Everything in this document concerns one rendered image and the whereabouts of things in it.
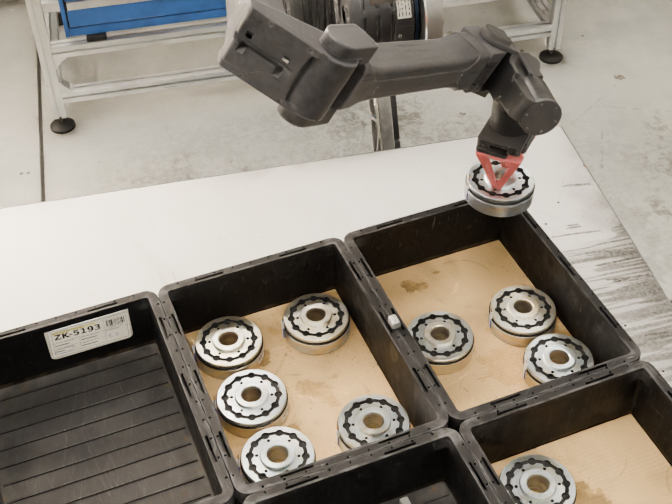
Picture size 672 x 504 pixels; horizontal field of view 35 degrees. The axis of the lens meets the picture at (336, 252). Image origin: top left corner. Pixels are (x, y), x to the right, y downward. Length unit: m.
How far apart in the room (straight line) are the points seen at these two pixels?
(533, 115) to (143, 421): 0.70
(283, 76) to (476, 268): 0.75
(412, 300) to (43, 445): 0.61
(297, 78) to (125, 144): 2.35
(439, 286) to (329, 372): 0.25
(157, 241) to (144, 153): 1.38
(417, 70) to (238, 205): 0.89
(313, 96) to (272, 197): 0.99
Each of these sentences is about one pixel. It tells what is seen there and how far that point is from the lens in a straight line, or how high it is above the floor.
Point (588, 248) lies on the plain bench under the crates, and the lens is 2.04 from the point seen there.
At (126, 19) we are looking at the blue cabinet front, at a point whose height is 0.36.
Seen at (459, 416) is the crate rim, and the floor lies 0.93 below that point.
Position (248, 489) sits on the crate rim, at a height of 0.93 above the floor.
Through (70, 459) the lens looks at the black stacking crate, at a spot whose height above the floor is 0.83.
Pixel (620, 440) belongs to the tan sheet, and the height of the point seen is 0.83.
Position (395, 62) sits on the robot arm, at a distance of 1.24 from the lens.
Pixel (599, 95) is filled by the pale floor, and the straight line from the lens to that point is 3.66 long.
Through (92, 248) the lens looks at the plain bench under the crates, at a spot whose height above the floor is 0.70.
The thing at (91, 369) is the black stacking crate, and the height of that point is 0.83.
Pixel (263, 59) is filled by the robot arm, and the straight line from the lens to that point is 1.13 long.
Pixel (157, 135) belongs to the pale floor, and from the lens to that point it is 3.47.
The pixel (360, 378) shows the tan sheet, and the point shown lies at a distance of 1.61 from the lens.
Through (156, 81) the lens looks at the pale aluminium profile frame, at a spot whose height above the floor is 0.14.
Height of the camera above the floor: 2.07
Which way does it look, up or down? 44 degrees down
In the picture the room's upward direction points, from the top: 1 degrees counter-clockwise
